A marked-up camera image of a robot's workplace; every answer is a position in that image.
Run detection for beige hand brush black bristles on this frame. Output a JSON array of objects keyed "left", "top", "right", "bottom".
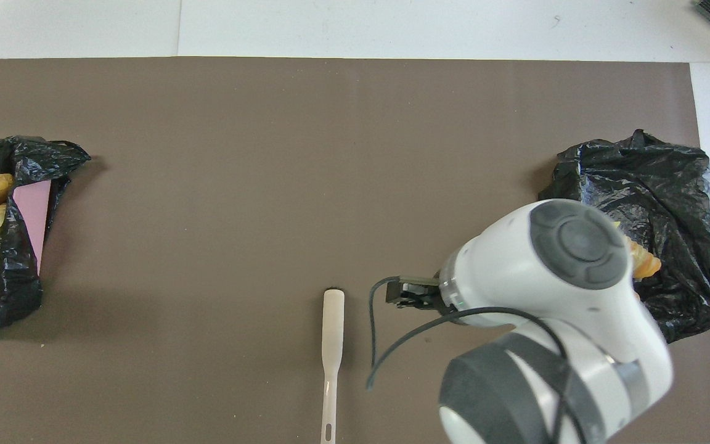
[{"left": 321, "top": 287, "right": 346, "bottom": 444}]

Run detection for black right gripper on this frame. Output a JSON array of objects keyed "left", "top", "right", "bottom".
[{"left": 386, "top": 277, "right": 443, "bottom": 311}]

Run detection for brown table mat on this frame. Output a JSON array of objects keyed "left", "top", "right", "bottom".
[{"left": 0, "top": 57, "right": 710, "bottom": 444}]

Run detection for orange striped croissant toy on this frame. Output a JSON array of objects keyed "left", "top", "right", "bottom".
[{"left": 629, "top": 240, "right": 663, "bottom": 280}]

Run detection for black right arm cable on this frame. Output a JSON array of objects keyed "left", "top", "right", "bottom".
[{"left": 366, "top": 276, "right": 571, "bottom": 390}]

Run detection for pink plastic bin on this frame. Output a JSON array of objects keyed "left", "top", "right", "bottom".
[{"left": 12, "top": 180, "right": 52, "bottom": 276}]

